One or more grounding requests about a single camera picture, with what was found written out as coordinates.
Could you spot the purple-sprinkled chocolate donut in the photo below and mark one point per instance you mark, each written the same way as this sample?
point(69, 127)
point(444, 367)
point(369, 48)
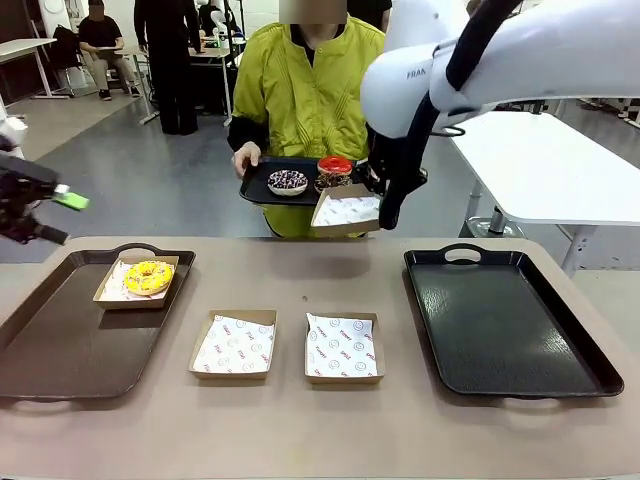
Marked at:
point(287, 182)

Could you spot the person in yellow-green jacket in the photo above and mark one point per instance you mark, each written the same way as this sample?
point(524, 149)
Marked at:
point(300, 90)

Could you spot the white desk with metal legs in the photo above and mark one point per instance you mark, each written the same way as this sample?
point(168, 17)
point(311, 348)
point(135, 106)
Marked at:
point(25, 47)

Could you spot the white cylindrical floor unit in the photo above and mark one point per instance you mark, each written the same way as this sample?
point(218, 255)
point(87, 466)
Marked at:
point(2, 105)

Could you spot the black chair with jacket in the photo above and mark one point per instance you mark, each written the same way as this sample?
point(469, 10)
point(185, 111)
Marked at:
point(65, 55)

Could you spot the person's right forearm black sleeve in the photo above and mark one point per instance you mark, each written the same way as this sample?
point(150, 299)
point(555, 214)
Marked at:
point(247, 132)

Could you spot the person's right hand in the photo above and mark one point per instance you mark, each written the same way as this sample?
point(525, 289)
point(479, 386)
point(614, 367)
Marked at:
point(247, 155)

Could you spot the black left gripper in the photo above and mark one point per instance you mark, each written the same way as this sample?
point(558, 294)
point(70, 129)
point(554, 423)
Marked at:
point(22, 190)

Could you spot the seated person in black shirt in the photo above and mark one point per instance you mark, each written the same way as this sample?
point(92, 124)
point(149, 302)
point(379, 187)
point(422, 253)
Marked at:
point(102, 40)

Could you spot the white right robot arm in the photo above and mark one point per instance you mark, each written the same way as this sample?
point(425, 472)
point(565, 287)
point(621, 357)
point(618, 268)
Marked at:
point(500, 65)

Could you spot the small black serving tray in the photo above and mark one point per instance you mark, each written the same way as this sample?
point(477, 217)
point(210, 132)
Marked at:
point(255, 187)

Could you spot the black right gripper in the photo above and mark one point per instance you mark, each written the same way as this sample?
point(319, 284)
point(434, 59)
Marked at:
point(386, 155)

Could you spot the large white table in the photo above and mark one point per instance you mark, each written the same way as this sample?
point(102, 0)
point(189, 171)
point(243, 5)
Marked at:
point(550, 165)

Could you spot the large black serving tray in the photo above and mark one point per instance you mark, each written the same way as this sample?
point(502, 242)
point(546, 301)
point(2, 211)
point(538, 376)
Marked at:
point(500, 330)

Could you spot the black tripod pole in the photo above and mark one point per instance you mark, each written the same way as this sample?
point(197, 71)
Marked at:
point(539, 107)

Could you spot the cardboard box with printed liner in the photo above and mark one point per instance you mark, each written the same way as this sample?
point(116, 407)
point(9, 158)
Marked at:
point(345, 212)
point(344, 349)
point(233, 345)
point(112, 295)

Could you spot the brown plastic serving tray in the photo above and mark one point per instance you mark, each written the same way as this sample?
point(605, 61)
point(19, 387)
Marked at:
point(75, 350)

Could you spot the standing person in black clothes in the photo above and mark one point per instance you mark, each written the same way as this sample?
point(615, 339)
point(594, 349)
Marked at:
point(370, 10)
point(170, 65)

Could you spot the yellow glazed sprinkled donut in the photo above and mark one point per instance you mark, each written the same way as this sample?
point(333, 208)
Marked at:
point(148, 278)

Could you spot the dark chocolate glazed donut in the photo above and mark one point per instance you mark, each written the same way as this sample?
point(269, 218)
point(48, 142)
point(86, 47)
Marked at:
point(332, 182)

